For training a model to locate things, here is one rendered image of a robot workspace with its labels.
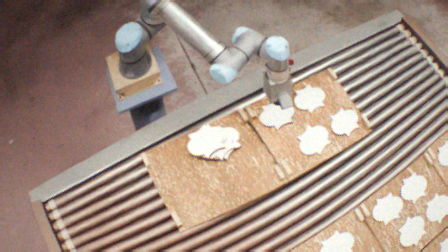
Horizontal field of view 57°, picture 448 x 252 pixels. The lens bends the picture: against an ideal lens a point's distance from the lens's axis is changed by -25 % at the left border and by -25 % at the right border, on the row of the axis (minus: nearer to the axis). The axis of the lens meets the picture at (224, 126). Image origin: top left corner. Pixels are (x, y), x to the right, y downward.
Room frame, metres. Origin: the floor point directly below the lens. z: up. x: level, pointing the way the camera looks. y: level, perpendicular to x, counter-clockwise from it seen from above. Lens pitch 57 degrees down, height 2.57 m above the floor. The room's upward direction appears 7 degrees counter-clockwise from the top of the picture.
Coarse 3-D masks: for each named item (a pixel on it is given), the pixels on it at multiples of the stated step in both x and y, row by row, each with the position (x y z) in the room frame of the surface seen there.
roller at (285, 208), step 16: (416, 112) 1.03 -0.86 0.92; (400, 128) 0.96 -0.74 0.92; (384, 144) 0.90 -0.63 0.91; (352, 160) 0.86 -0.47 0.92; (336, 176) 0.80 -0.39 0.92; (304, 192) 0.76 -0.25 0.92; (320, 192) 0.76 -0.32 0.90; (288, 208) 0.71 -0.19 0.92; (256, 224) 0.67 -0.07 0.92; (224, 240) 0.62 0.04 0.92
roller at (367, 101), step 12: (432, 60) 1.33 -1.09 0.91; (408, 72) 1.26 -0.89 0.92; (396, 84) 1.20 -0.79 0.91; (372, 96) 1.14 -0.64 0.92; (360, 108) 1.09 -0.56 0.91; (156, 216) 0.73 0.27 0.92; (168, 216) 0.74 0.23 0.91; (132, 228) 0.69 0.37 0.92; (144, 228) 0.69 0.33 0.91; (96, 240) 0.63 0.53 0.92; (108, 240) 0.63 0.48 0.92; (120, 240) 0.64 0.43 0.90
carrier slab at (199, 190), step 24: (216, 120) 1.09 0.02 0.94; (240, 120) 1.08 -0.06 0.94; (168, 144) 1.02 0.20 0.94; (240, 144) 0.98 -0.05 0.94; (168, 168) 0.92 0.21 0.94; (192, 168) 0.91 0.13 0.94; (216, 168) 0.90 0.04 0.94; (240, 168) 0.89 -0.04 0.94; (264, 168) 0.87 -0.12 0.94; (168, 192) 0.82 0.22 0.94; (192, 192) 0.81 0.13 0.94; (216, 192) 0.80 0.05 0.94; (240, 192) 0.79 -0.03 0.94; (264, 192) 0.78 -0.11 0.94; (192, 216) 0.72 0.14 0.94; (216, 216) 0.71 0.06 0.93
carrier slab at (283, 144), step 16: (304, 80) 1.24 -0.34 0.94; (320, 80) 1.23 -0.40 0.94; (336, 96) 1.14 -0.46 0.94; (256, 112) 1.11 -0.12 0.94; (304, 112) 1.09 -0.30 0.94; (320, 112) 1.08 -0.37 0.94; (336, 112) 1.07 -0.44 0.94; (256, 128) 1.04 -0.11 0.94; (272, 128) 1.03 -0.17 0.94; (288, 128) 1.02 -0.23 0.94; (304, 128) 1.02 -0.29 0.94; (272, 144) 0.97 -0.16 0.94; (288, 144) 0.96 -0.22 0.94; (336, 144) 0.93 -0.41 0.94; (352, 144) 0.92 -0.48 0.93; (288, 160) 0.89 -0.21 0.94; (304, 160) 0.88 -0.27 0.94; (320, 160) 0.87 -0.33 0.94
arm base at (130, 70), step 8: (144, 56) 1.38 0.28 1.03; (120, 64) 1.38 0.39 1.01; (128, 64) 1.35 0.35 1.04; (136, 64) 1.35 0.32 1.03; (144, 64) 1.36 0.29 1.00; (152, 64) 1.39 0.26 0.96; (120, 72) 1.37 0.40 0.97; (128, 72) 1.35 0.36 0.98; (136, 72) 1.34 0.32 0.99; (144, 72) 1.35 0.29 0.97
